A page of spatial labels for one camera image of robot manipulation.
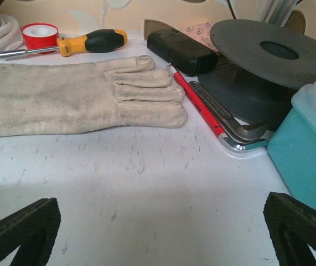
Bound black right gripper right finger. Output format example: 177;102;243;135
263;192;316;265

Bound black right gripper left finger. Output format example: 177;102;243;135
0;198;61;265

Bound teal clear lid toolbox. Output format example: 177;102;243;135
267;81;316;210

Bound beige work glove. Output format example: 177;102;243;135
0;55;188;137

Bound black metal hex key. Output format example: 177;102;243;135
189;81;267;142

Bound dark grey empty spool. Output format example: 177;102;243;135
198;19;316;131

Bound red white tape roll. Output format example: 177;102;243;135
21;23;59;50

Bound black rectangular case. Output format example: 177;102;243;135
147;28;218;76

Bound yellow black nut driver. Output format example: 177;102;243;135
0;29;128;59

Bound sandpaper sheet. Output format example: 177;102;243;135
179;21;217;52

